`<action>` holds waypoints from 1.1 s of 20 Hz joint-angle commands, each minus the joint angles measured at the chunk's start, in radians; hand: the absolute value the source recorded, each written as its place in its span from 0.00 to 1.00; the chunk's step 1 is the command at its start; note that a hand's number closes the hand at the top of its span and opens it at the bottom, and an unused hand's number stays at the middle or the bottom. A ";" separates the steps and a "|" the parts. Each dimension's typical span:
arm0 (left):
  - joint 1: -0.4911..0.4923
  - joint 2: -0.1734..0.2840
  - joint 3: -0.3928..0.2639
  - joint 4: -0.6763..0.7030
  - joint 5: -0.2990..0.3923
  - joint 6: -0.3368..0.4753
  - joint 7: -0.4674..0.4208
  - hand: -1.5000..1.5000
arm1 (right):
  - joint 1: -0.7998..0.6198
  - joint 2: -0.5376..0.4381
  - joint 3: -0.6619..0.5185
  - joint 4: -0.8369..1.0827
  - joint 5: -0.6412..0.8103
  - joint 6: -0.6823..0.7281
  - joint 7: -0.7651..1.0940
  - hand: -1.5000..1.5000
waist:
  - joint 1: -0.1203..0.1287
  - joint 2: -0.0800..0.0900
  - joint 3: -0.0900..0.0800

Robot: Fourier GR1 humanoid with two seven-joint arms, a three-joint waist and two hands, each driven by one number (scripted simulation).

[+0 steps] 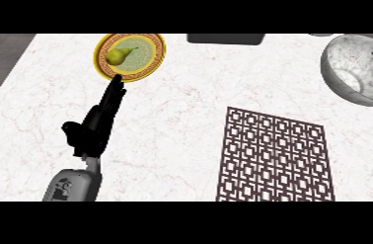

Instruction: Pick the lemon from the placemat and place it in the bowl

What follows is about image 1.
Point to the yellow patterned plate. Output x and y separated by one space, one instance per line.
147 62

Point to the dark grey flat appliance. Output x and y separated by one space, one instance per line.
226 39

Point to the green pear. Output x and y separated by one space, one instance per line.
117 55

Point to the small grey object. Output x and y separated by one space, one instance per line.
321 34

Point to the white marble bowl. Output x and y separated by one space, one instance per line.
350 68

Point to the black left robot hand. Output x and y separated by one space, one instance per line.
100 121

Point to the brown lattice placemat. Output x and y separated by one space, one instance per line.
277 157

